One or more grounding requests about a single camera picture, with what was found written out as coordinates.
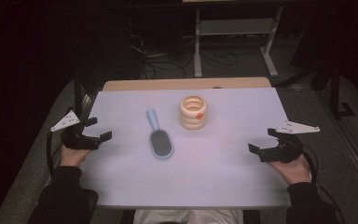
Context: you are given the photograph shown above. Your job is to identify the black metal stand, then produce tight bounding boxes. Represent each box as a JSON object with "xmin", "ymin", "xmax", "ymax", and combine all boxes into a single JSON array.
[{"xmin": 310, "ymin": 59, "xmax": 357, "ymax": 120}]

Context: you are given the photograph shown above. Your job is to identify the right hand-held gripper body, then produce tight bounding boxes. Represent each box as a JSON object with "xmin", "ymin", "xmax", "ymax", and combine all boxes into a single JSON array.
[{"xmin": 258, "ymin": 120, "xmax": 321, "ymax": 164}]

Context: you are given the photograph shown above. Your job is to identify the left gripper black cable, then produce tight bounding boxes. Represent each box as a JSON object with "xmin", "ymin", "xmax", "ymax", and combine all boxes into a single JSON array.
[{"xmin": 45, "ymin": 130, "xmax": 63, "ymax": 178}]

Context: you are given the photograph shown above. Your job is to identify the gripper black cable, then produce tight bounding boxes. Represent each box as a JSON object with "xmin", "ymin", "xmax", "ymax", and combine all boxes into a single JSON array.
[
  {"xmin": 45, "ymin": 130, "xmax": 63, "ymax": 178},
  {"xmin": 300, "ymin": 142, "xmax": 347, "ymax": 224}
]

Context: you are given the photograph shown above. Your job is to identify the person's right hand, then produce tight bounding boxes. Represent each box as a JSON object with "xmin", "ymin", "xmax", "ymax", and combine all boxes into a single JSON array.
[{"xmin": 266, "ymin": 153, "xmax": 312, "ymax": 187}]

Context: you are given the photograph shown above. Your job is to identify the cream ribbed holder cup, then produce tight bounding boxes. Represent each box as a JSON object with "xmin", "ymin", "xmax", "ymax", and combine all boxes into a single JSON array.
[{"xmin": 178, "ymin": 94, "xmax": 209, "ymax": 131}]

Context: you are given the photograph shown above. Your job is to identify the black floor cables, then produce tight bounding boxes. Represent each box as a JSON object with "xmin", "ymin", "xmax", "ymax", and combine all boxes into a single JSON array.
[{"xmin": 127, "ymin": 18, "xmax": 250, "ymax": 79}]

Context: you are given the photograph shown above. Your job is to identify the pale purple table sheet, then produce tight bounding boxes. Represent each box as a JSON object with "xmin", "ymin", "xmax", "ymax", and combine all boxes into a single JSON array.
[{"xmin": 79, "ymin": 87, "xmax": 293, "ymax": 209}]

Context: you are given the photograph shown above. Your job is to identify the dark metal rack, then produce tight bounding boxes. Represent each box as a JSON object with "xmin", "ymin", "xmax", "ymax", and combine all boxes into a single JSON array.
[{"xmin": 73, "ymin": 69, "xmax": 106, "ymax": 120}]

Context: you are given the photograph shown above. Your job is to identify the person's left hand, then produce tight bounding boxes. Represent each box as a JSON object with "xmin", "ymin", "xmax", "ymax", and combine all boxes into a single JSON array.
[{"xmin": 59, "ymin": 144, "xmax": 94, "ymax": 169}]

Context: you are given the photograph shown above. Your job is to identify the person's light trousers lap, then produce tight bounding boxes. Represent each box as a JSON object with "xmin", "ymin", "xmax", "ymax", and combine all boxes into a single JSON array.
[{"xmin": 132, "ymin": 209, "xmax": 245, "ymax": 224}]

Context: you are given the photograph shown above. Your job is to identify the white metal stand frame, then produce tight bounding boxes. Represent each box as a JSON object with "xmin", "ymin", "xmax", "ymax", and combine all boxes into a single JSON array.
[{"xmin": 193, "ymin": 6, "xmax": 284, "ymax": 78}]

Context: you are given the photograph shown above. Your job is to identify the light blue hairbrush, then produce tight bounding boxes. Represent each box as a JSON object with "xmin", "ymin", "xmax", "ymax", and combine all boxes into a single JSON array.
[{"xmin": 145, "ymin": 108, "xmax": 174, "ymax": 161}]

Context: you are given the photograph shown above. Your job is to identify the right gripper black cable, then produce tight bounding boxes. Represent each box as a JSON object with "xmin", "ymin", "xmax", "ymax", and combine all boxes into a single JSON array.
[{"xmin": 300, "ymin": 142, "xmax": 347, "ymax": 224}]

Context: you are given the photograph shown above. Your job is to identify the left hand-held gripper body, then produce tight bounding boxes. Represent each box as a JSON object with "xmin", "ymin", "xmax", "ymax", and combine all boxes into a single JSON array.
[{"xmin": 49, "ymin": 109, "xmax": 103, "ymax": 151}]

